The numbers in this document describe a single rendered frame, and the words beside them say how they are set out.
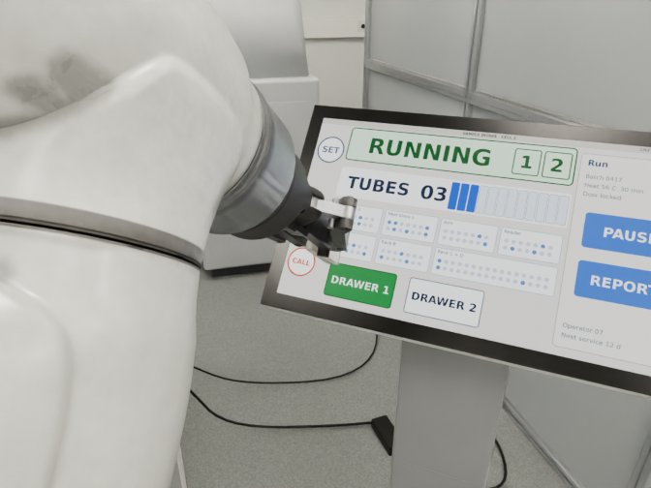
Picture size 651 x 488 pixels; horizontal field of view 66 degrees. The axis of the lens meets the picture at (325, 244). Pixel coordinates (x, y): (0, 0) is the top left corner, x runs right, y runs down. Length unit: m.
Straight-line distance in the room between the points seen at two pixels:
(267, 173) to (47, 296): 0.15
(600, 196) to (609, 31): 0.82
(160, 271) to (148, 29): 0.08
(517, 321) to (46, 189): 0.55
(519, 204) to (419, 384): 0.33
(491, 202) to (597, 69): 0.86
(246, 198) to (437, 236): 0.42
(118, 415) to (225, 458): 1.63
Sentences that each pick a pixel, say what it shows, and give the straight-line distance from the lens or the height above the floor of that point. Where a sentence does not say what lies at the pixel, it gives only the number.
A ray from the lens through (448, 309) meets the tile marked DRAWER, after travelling 0.65.
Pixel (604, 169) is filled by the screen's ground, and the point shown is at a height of 1.16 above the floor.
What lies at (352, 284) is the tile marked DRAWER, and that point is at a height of 1.00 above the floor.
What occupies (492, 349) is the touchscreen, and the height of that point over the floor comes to 0.97.
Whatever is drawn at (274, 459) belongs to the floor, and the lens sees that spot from 1.78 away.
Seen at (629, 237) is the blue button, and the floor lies 1.09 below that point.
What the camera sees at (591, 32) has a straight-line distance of 1.52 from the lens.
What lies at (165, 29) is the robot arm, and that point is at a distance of 0.20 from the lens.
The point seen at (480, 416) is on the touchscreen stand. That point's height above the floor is 0.77.
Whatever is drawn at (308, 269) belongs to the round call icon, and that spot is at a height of 1.01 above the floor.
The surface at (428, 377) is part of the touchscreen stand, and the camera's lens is 0.82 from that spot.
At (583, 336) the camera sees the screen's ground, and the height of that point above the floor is 1.00.
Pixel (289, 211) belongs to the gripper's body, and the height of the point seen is 1.22.
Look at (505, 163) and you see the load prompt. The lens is 0.70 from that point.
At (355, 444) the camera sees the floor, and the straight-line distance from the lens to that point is 1.82.
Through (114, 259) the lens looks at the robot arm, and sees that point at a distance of 0.18.
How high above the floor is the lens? 1.35
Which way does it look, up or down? 26 degrees down
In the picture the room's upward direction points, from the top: straight up
